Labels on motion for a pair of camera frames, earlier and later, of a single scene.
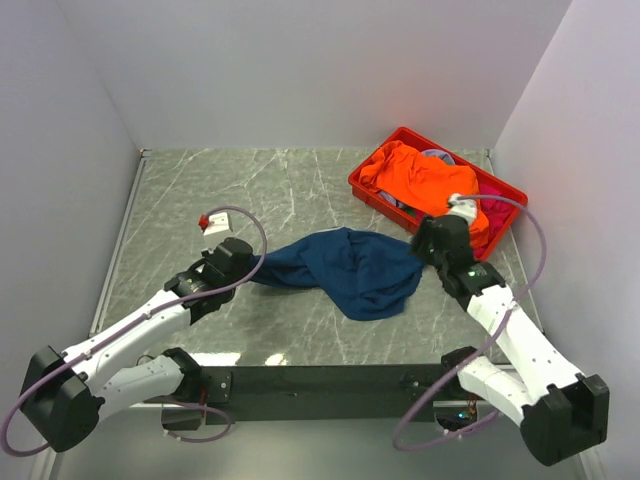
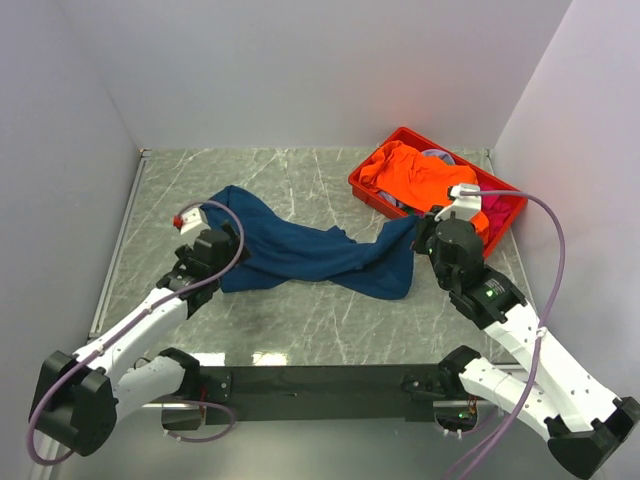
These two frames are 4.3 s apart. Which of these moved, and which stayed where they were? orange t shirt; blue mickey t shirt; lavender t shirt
Moved: blue mickey t shirt
Stayed: orange t shirt; lavender t shirt
